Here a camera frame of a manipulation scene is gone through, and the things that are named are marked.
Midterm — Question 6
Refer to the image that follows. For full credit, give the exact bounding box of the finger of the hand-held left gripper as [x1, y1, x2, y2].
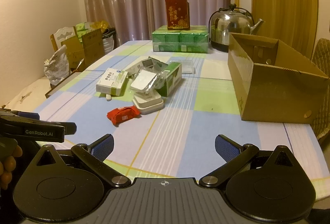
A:
[10, 110, 40, 120]
[63, 122, 77, 135]

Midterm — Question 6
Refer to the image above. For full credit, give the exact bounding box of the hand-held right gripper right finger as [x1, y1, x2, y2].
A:
[198, 134, 302, 188]

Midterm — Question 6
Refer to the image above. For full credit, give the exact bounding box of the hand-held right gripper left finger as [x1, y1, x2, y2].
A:
[33, 134, 132, 188]

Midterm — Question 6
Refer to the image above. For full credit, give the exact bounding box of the brown cardboard box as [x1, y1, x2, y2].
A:
[227, 32, 330, 124]

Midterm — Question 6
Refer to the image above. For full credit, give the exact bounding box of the silver foil bag green leaf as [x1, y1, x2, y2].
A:
[130, 69, 169, 94]

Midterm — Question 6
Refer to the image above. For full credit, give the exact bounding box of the green medicine box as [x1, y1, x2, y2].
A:
[155, 61, 182, 98]

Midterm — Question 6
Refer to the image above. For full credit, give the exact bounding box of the clear plastic case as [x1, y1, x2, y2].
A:
[169, 59, 195, 74]

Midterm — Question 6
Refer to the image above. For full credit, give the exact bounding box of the person's left hand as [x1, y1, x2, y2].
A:
[0, 146, 23, 190]

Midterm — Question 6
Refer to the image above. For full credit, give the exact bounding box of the beige printed cloth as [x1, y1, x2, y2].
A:
[1, 78, 52, 111]

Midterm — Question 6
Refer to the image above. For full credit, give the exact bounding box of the red snack packet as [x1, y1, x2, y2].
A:
[107, 106, 141, 126]

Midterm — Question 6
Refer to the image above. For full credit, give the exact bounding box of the checked tablecloth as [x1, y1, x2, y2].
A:
[33, 40, 325, 204]

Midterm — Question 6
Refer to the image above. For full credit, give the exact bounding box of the silver plastic bag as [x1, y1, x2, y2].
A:
[43, 45, 70, 86]

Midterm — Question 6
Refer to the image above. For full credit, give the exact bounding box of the white square box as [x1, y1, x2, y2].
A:
[133, 91, 165, 115]

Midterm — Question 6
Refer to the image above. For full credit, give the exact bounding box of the white medicine box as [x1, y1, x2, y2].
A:
[96, 68, 128, 97]

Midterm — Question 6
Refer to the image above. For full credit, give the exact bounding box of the open cardboard carton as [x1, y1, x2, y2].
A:
[60, 28, 106, 72]

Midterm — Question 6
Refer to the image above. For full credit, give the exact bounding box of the white wooden chair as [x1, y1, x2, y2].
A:
[45, 27, 85, 99]

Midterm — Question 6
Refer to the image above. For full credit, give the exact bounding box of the green boxes stack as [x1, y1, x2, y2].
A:
[75, 21, 94, 36]

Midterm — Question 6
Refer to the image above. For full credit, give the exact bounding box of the yellow plastic bag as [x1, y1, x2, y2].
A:
[91, 20, 110, 34]

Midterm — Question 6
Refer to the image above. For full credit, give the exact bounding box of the green wrapped box pack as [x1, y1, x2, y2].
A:
[152, 25, 209, 54]

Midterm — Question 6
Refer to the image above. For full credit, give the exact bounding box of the stainless steel kettle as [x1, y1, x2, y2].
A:
[208, 4, 265, 52]

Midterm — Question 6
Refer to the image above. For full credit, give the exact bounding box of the red tea tin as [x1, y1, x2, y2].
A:
[165, 0, 191, 31]

